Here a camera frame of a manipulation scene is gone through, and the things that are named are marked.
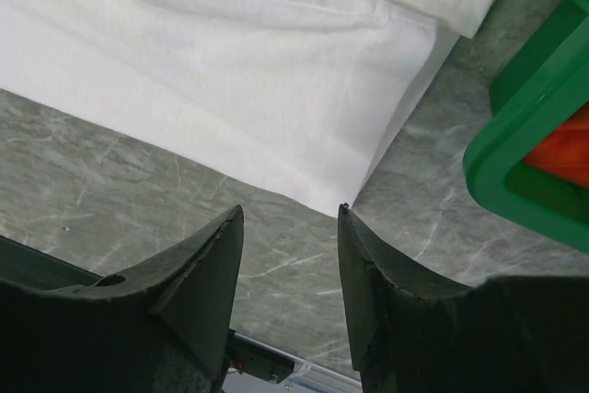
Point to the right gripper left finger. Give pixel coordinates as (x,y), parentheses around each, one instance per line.
(158,326)

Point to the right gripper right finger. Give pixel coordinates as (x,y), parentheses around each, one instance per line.
(413,330)

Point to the white t-shirt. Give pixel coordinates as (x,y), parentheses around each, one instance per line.
(297,97)

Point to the orange t-shirt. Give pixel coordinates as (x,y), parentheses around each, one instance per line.
(564,153)

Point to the green plastic bin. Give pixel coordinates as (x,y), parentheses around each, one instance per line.
(544,85)

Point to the aluminium rail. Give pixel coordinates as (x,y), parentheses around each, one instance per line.
(313,377)

